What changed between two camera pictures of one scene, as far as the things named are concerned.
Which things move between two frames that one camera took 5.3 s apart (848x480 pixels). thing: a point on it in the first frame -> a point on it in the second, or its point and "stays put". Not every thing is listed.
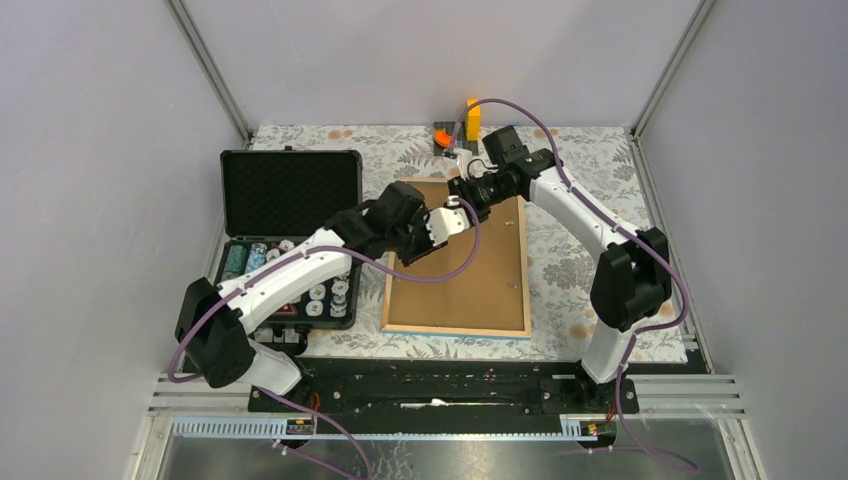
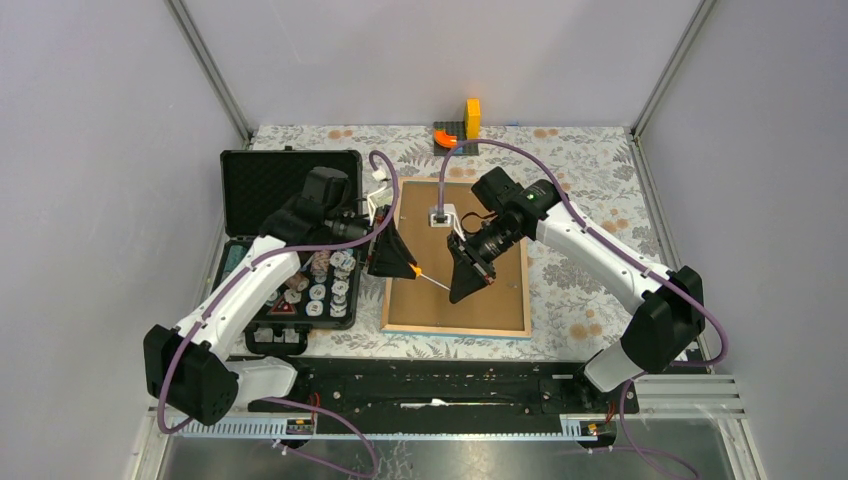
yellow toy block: (473, 121) stays put
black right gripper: (460, 187) -> (469, 277)
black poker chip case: (271, 199) stays put
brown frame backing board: (487, 293) stays put
